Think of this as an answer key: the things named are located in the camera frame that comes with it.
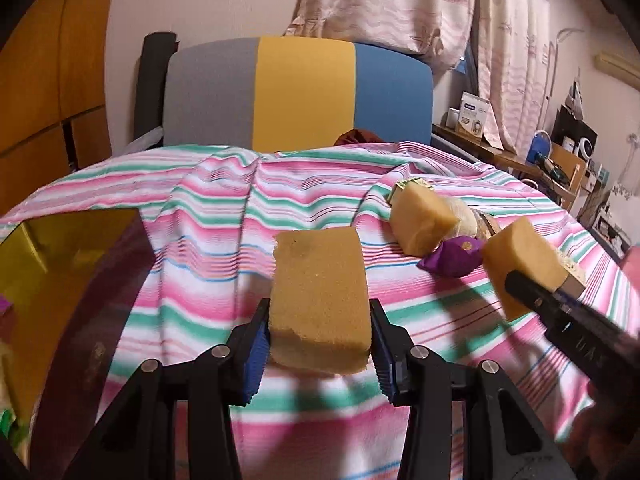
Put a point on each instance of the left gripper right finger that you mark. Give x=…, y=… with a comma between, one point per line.
x=502, y=436

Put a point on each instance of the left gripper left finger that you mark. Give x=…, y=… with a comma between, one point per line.
x=135, y=436

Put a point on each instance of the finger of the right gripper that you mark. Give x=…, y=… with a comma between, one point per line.
x=605, y=353

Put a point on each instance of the large tan sponge block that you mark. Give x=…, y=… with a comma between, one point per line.
x=519, y=247

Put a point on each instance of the cream sock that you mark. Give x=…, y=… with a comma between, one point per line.
x=467, y=222

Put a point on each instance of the purple candy middle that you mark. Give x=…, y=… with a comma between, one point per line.
x=454, y=258

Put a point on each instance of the wooden side table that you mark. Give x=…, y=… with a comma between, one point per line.
x=499, y=158

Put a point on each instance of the gold tin box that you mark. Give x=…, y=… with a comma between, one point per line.
x=70, y=281

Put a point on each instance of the blue bottle on table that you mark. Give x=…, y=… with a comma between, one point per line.
x=541, y=145

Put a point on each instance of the tan sponge block back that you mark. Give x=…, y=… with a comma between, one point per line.
x=419, y=219

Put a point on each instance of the striped pink green bedsheet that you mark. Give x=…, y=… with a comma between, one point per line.
x=212, y=214

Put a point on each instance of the white blue carton box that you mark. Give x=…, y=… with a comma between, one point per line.
x=472, y=115

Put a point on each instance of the dark red pillow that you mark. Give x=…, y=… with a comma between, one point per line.
x=357, y=136

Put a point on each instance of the orange wooden wardrobe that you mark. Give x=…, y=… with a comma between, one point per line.
x=53, y=116

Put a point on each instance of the grey yellow blue headboard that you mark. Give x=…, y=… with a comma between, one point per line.
x=293, y=93

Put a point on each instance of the pink patterned curtain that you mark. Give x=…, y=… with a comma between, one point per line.
x=510, y=39

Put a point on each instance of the black bed post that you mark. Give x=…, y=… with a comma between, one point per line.
x=157, y=49

